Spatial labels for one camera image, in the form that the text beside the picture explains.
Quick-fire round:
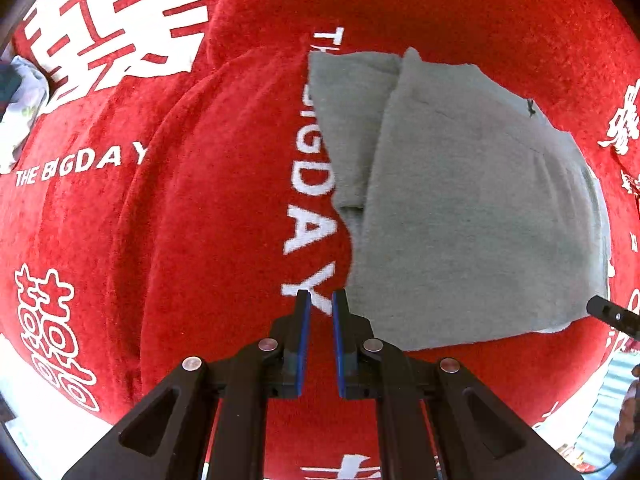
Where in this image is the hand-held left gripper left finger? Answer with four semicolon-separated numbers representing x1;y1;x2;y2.
62;289;313;480

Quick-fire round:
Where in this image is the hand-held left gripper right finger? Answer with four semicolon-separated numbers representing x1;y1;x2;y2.
331;289;583;480

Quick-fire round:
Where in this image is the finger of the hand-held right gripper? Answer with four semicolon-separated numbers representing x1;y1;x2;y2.
586;296;640;338

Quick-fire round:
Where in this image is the grey shirt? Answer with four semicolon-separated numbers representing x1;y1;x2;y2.
306;47;612;352

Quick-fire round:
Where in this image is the blue striped fabric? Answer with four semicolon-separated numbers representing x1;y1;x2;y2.
570;352;638;466

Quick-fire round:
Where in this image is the red printed blanket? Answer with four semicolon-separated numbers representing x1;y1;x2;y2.
0;0;640;480

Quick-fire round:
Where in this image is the white patterned cloth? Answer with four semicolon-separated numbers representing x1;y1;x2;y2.
0;55;49;171

